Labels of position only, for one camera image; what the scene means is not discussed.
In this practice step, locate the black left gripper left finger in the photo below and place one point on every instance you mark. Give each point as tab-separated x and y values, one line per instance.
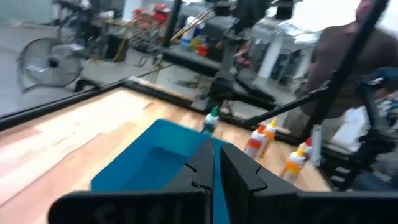
199	174

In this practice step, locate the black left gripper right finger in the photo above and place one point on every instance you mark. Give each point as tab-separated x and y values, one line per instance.
239	180

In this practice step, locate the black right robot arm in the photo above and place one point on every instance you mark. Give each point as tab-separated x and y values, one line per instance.
228	62

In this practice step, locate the dark blue background robot arm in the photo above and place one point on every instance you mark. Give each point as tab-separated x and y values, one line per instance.
377	93

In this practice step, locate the green Chefmaster coloring bottle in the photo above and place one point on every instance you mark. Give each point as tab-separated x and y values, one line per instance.
211	119

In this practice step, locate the blue plastic bin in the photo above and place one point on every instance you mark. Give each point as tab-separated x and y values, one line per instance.
149	161

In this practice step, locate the yellow-topped spool left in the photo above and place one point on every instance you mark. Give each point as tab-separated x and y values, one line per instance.
293	166

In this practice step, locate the black background desk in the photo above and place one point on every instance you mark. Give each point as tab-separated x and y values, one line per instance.
189	60

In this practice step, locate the blue white container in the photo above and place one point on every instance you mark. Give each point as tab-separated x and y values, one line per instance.
191	31

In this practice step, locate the black floor box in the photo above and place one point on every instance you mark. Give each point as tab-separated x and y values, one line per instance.
116	48

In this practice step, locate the person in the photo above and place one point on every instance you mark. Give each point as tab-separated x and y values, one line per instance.
335	62

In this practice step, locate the black upright pole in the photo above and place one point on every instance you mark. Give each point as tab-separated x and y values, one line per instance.
172	21

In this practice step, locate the red parts bin shelf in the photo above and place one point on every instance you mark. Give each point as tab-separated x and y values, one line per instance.
149	17

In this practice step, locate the black floor fan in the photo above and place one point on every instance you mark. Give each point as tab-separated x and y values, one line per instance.
49	63

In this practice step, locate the grey aluminium bracket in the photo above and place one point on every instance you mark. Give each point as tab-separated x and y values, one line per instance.
316	144

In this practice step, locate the black frame strut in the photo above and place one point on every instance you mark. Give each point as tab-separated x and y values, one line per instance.
286	107

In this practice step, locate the black slanted frame post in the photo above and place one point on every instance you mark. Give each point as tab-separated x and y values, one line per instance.
351	59

